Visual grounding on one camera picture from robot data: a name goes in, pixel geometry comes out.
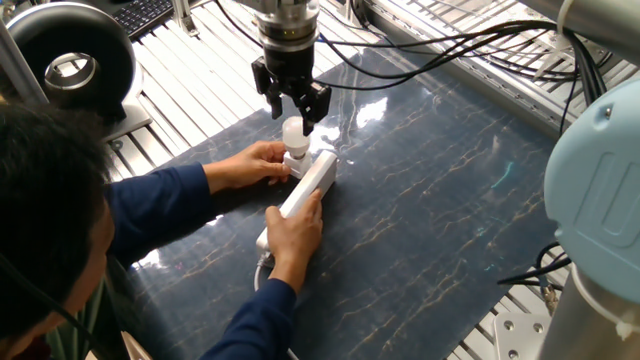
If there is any dark marble pattern mat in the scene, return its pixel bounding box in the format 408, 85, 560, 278
97, 34, 559, 360

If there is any navy sleeved left forearm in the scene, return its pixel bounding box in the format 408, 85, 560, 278
102, 162, 224, 269

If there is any grey device base plate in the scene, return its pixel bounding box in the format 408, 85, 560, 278
107, 97, 154, 141

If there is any black computer keyboard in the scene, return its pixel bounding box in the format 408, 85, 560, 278
112, 0, 176, 39

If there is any black cable with metal plug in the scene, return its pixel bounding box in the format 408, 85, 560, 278
497, 242, 572, 316

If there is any white power strip cable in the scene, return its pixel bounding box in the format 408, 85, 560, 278
252, 252, 301, 360

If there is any white LED bulb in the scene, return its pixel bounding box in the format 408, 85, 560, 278
281, 115, 311, 159

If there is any person's left hand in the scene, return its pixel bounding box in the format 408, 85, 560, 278
217, 140, 292, 194

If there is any thin black cord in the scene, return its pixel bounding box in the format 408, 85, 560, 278
0, 254, 109, 360

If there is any white power strip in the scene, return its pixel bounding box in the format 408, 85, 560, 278
254, 149, 339, 269

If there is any short aluminium bracket post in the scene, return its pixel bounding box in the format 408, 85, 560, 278
172, 0, 200, 38

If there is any green trousered leg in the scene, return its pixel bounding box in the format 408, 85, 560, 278
44, 277, 109, 360

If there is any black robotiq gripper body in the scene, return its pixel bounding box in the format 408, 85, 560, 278
262, 44, 316, 96

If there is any grey robot mounting plate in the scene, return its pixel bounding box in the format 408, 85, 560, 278
493, 312, 551, 360

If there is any slanted aluminium pole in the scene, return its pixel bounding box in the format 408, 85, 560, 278
0, 22, 49, 104

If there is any black round ring device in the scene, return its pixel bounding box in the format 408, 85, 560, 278
7, 2, 137, 121

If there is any navy sleeved right forearm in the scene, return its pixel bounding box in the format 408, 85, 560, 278
199, 277, 299, 360

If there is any person's right hand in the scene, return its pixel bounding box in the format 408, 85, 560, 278
264, 188, 324, 294

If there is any white plug-in bulb holder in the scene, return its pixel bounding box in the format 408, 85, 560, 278
282, 152, 314, 180

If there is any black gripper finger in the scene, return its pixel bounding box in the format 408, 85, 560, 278
249, 55, 285, 120
294, 79, 333, 137

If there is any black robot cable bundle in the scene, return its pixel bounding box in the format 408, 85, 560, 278
214, 0, 609, 136

